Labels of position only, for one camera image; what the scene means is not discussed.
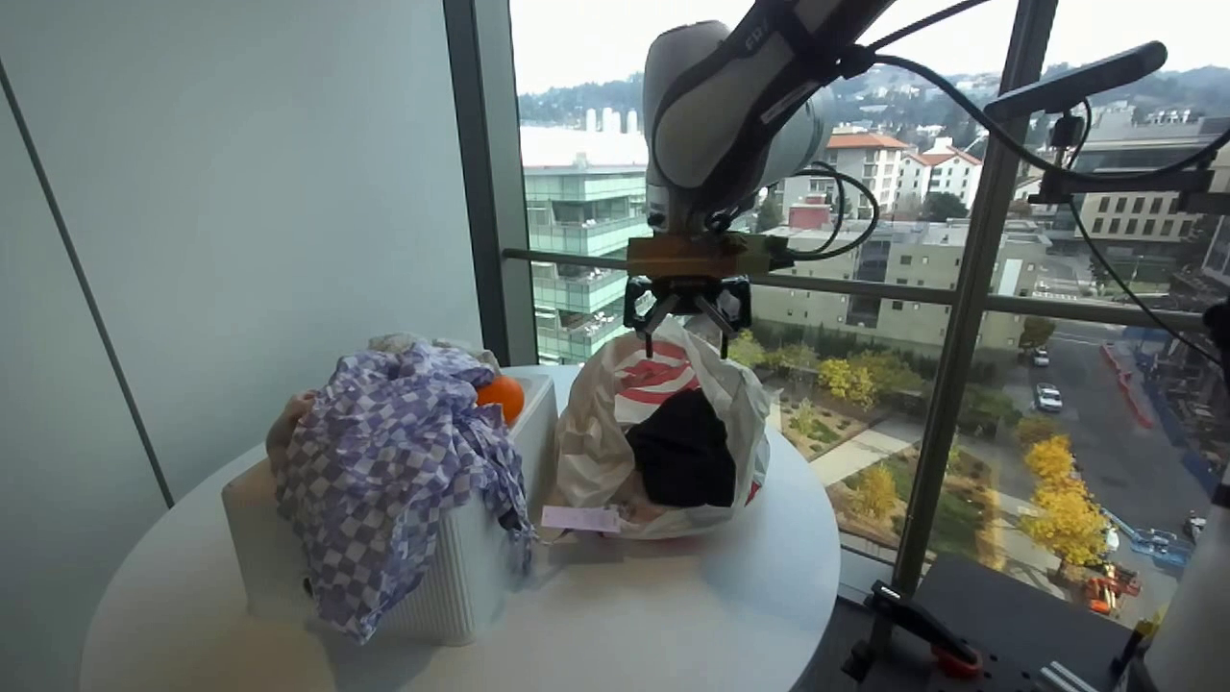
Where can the window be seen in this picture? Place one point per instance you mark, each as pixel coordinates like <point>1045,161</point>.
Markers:
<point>961,384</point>

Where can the black cloth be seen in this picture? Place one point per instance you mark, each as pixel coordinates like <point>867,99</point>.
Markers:
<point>682,452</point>

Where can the pink paper slip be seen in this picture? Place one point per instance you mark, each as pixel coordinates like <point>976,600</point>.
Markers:
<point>580,519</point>

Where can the white storage box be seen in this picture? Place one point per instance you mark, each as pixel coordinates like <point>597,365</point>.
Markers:
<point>461,577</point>

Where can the cream cloth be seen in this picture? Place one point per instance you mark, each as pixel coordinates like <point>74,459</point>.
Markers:
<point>423,342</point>

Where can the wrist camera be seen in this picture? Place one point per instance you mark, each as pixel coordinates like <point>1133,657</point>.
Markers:
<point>687,257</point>

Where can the orange fruit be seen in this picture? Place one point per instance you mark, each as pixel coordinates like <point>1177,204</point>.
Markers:
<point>504,396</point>

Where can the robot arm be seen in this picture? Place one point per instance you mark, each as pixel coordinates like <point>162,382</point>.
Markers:
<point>716,106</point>

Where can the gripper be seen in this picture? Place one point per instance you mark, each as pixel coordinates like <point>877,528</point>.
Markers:
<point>688,286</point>

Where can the beige cloth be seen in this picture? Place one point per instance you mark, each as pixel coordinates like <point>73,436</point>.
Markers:
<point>284,428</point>

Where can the white and red plastic bag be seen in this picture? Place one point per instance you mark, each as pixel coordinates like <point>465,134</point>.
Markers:
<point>596,442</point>

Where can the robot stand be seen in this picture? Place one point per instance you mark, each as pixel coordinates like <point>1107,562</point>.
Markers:
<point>1019,615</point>

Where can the camera on mount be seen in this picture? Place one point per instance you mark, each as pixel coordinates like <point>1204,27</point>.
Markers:
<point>1076,85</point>

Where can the purple checked cloth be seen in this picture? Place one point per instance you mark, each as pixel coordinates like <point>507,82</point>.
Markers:
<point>384,461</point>

